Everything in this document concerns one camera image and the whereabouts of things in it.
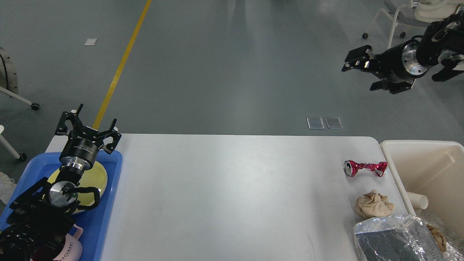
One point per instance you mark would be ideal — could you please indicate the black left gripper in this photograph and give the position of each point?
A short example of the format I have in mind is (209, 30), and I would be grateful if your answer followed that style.
(83, 142)

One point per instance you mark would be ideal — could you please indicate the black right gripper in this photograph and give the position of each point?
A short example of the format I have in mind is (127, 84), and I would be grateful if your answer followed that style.
(398, 67)

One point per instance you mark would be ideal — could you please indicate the crushed red can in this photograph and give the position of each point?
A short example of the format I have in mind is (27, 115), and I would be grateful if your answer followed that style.
(351, 168)

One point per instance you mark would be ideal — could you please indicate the pink mug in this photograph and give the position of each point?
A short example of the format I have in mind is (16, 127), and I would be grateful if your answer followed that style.
(70, 249)

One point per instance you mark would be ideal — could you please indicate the white paper cup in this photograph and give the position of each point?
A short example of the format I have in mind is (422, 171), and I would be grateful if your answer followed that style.
(418, 201)

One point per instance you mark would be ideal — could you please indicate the brown paper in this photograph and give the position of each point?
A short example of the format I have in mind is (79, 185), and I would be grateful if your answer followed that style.
(373, 205)
(439, 238)

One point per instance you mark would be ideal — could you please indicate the aluminium foil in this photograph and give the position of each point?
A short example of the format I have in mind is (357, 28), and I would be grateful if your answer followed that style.
(455, 248)

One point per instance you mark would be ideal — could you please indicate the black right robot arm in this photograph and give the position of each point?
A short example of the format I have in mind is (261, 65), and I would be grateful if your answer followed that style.
(442, 44)

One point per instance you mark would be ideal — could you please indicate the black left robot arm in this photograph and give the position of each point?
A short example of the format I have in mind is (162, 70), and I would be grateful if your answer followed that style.
(42, 215)

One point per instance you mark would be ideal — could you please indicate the white office chair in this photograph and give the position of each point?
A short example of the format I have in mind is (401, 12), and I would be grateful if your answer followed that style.
(414, 13)

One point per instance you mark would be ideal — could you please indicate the right floor outlet plate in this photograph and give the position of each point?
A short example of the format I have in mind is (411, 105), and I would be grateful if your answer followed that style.
(334, 123)

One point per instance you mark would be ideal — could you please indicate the floor outlet plate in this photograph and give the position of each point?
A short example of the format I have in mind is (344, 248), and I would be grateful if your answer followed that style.
(334, 123)
(315, 123)

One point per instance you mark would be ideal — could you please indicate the left floor outlet plate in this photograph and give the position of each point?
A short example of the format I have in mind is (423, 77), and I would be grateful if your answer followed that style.
(315, 123)

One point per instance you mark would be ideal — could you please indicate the blue plastic tray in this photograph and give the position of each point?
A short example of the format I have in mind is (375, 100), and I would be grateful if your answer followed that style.
(94, 222)

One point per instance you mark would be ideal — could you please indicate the left background chair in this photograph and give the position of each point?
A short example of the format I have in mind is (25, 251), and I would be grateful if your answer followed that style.
(9, 87)

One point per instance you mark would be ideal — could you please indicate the beige plastic bin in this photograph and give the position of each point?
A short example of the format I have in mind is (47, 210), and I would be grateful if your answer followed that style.
(434, 169)

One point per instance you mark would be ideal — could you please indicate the clear plastic wrap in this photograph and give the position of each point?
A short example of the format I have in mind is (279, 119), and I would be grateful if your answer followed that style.
(395, 238)

